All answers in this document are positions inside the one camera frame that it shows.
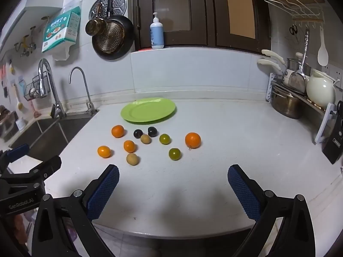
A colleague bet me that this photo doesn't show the white teapot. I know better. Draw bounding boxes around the white teapot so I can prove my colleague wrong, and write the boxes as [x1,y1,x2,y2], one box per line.
[306,70,341,109]

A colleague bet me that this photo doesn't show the large chrome faucet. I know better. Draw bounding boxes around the large chrome faucet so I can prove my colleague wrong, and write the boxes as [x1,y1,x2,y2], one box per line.
[38,58,66,120]

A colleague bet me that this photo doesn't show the white rice paddle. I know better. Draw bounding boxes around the white rice paddle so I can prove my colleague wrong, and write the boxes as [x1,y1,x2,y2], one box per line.
[318,28,329,66]

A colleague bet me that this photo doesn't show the steel sink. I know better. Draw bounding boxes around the steel sink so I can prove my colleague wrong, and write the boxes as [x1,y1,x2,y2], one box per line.
[0,112,93,172]

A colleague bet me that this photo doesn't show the black frying pan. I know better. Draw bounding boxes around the black frying pan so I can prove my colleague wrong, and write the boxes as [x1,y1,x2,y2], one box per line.
[92,0,134,60]

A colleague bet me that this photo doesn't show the yellow hanging kitchen tools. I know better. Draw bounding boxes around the yellow hanging kitchen tools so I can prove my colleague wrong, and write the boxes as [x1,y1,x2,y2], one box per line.
[14,26,37,57]

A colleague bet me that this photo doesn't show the steel pot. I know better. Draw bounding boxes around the steel pot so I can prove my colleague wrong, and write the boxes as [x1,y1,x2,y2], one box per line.
[271,88,304,120]

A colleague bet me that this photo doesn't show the yellow dish brush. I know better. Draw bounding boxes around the yellow dish brush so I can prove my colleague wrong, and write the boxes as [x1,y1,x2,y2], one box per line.
[12,83,24,111]

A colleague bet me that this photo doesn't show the dark wooden window frame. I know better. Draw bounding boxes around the dark wooden window frame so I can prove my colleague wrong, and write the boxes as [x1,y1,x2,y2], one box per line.
[128,0,271,54]

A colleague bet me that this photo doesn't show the large orange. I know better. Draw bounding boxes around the large orange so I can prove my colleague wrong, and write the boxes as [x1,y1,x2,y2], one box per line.
[185,132,202,149]

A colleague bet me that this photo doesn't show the black knife block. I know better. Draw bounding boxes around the black knife block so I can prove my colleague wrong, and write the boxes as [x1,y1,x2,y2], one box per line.
[322,103,343,165]

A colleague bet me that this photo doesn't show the white pump soap bottle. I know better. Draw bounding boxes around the white pump soap bottle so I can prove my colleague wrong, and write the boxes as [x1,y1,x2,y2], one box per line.
[150,12,165,50]

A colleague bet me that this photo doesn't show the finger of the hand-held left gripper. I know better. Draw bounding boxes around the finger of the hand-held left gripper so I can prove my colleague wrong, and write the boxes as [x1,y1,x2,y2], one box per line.
[0,155,63,193]
[0,144,30,172]

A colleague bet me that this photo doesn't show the white wire hanging rack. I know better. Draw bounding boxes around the white wire hanging rack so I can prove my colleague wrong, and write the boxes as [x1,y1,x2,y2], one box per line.
[264,0,326,22]

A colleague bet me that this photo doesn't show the steel skimmer ladle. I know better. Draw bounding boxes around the steel skimmer ladle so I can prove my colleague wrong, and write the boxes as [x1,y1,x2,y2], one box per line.
[288,28,310,94]

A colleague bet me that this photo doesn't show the white handled knife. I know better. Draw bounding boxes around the white handled knife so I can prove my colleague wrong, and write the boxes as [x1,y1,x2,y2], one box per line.
[261,49,286,65]
[257,59,284,73]

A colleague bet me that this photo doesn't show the steel steamer rack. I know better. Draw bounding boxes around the steel steamer rack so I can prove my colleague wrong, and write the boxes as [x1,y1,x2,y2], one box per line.
[89,0,127,19]

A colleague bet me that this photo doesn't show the white wall socket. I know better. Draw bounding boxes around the white wall socket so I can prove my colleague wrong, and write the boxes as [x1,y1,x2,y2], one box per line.
[325,64,343,81]

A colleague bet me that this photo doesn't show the teal tissue box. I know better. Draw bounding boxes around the teal tissue box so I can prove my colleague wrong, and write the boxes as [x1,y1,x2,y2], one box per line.
[41,6,81,61]

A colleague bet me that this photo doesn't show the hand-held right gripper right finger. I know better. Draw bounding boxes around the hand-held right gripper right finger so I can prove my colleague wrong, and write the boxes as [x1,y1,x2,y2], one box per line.
[227,164,317,257]

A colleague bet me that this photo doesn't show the brass perforated colander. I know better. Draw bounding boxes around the brass perforated colander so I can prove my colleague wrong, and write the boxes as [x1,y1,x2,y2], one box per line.
[94,21,126,53]

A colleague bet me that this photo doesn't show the green plate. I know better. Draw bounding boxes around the green plate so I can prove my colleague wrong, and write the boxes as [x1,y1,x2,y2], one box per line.
[120,98,176,124]

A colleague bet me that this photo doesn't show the black wire basket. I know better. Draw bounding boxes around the black wire basket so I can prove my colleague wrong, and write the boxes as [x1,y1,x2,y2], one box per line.
[24,71,53,101]

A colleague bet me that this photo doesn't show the slim chrome faucet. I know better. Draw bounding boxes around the slim chrome faucet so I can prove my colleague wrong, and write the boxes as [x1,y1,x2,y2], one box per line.
[69,67,99,115]

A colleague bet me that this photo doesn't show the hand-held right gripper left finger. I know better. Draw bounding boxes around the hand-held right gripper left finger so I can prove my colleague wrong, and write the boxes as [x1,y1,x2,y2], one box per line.
[32,164,120,257]

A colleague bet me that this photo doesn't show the brass saucepan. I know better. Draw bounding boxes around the brass saucepan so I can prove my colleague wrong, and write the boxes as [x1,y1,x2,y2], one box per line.
[85,2,108,36]

